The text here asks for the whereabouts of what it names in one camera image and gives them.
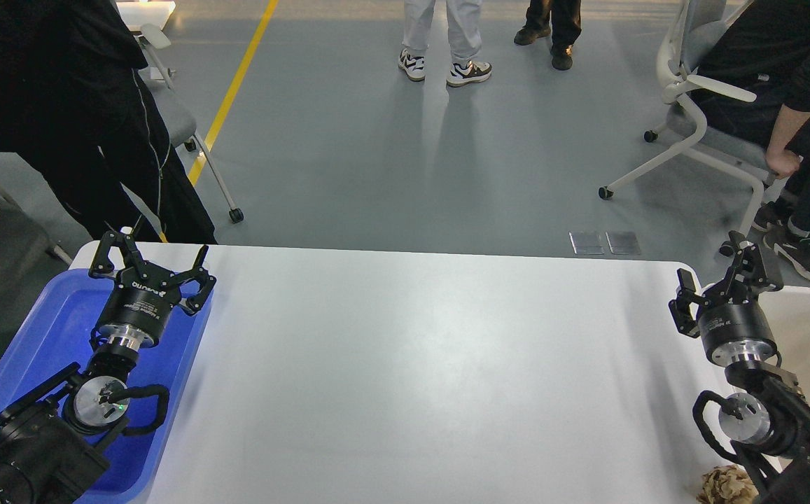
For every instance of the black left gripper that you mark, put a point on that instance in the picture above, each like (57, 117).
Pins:
(140, 302)

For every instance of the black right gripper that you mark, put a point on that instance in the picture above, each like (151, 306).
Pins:
(733, 327)

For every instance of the brown paper ball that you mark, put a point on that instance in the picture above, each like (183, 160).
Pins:
(727, 484)

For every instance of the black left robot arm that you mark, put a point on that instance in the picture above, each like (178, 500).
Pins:
(53, 439)

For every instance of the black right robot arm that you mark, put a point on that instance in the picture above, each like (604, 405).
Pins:
(778, 479)

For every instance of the right metal floor plate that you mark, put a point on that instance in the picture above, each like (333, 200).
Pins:
(623, 243)

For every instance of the metal floor plate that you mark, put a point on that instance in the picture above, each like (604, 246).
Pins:
(587, 243)
(623, 243)

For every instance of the blue plastic tray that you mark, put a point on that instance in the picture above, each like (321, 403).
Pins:
(56, 334)

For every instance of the left metal floor plate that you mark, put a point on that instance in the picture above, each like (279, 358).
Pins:
(587, 243)

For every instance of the person in black tracksuit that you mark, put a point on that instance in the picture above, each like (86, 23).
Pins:
(74, 107)

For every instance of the seated person in black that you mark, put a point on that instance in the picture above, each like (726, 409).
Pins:
(767, 50)

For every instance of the white table in background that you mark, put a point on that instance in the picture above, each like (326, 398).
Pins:
(136, 14)

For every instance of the person in dark trousers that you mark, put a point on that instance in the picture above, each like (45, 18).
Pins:
(560, 20)

